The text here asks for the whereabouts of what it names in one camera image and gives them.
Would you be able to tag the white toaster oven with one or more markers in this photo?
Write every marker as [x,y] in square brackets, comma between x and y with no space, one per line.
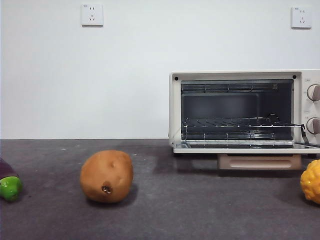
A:
[175,107]

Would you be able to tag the purple eggplant with green cap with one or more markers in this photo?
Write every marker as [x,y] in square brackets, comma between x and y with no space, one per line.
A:
[10,187]

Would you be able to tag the brown potato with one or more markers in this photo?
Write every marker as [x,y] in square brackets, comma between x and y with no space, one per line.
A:
[105,175]

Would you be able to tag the beige oven knob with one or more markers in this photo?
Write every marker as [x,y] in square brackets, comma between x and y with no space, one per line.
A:
[313,92]
[313,125]

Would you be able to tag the yellow bumpy vegetable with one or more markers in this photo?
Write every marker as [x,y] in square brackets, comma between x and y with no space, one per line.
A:
[311,182]

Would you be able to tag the white wall socket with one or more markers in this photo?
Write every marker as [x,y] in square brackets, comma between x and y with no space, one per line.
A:
[92,15]
[301,17]

